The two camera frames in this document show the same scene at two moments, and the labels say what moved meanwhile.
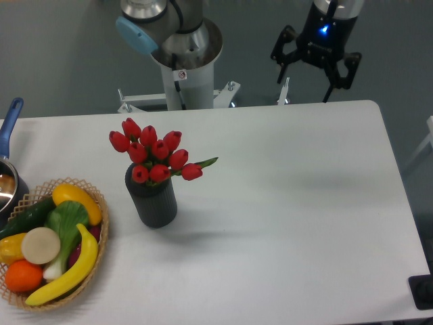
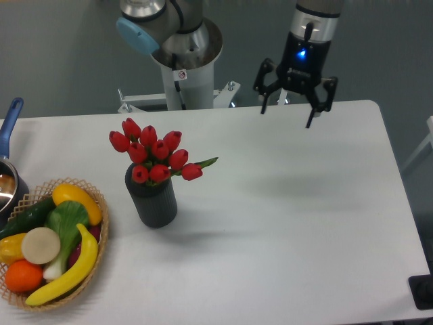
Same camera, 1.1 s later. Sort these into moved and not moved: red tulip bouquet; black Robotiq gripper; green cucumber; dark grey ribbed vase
Moved: black Robotiq gripper
Not moved: dark grey ribbed vase; green cucumber; red tulip bouquet
